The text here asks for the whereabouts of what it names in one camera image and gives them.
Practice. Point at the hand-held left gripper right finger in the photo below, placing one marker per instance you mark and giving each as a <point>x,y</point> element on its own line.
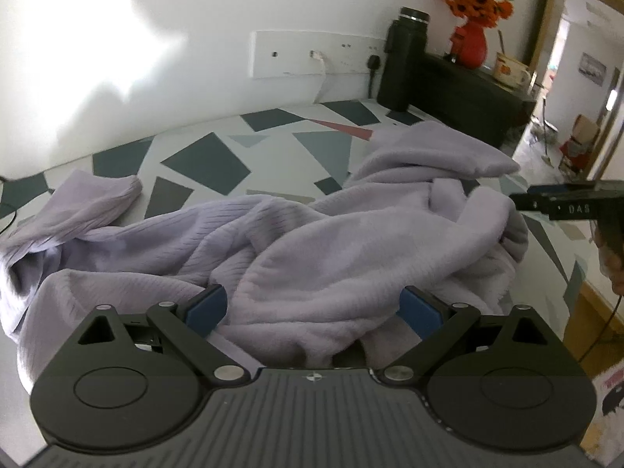
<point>421,312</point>

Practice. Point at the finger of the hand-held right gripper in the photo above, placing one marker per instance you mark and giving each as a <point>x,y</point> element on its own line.
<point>575,208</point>
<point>560,189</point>

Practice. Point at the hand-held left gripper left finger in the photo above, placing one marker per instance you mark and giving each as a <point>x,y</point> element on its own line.
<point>204,309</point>

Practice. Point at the lavender fleece pajama top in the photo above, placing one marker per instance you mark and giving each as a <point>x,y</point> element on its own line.
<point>317,243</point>

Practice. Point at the person's right hand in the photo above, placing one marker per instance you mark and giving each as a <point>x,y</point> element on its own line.
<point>615,268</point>

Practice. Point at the cardboard box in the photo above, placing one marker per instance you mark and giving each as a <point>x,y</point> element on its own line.
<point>582,141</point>

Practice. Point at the black box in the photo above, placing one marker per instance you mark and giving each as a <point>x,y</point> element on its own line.
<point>468,102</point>

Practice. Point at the floral mug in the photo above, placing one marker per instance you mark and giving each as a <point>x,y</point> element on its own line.
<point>507,70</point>

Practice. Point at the red vase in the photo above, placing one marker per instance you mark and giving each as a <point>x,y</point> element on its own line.
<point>470,46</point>

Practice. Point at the black thermos bottle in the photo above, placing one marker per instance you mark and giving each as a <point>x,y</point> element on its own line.
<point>402,58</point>

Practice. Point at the black plug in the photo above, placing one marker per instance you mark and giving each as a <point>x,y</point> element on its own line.
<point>374,63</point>

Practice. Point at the wall picture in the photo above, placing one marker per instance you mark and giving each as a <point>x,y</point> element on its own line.
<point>593,68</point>

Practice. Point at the wooden door frame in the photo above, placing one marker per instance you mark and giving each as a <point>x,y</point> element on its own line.
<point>546,9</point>

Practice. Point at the white wall outlet panel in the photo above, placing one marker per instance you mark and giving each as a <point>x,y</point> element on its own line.
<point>287,53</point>

